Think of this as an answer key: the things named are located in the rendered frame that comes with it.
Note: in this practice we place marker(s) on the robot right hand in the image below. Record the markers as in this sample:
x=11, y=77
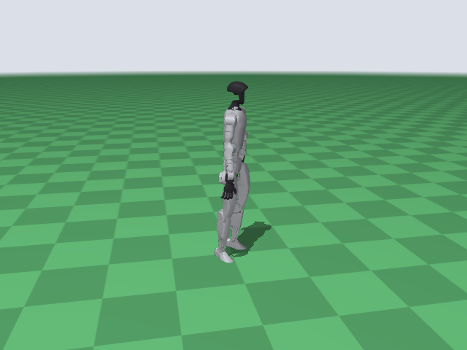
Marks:
x=229, y=188

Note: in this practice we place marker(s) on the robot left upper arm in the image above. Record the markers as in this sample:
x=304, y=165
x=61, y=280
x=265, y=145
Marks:
x=245, y=134

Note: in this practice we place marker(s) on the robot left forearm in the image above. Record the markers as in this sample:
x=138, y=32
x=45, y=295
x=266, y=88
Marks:
x=242, y=152

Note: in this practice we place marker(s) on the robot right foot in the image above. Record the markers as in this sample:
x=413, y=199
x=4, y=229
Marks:
x=223, y=256

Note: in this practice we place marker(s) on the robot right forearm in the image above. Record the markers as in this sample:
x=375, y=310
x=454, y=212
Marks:
x=229, y=161

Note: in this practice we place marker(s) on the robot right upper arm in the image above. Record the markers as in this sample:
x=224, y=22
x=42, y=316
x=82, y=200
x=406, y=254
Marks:
x=230, y=122

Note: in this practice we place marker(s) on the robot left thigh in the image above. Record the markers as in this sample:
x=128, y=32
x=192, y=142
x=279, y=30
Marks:
x=243, y=186

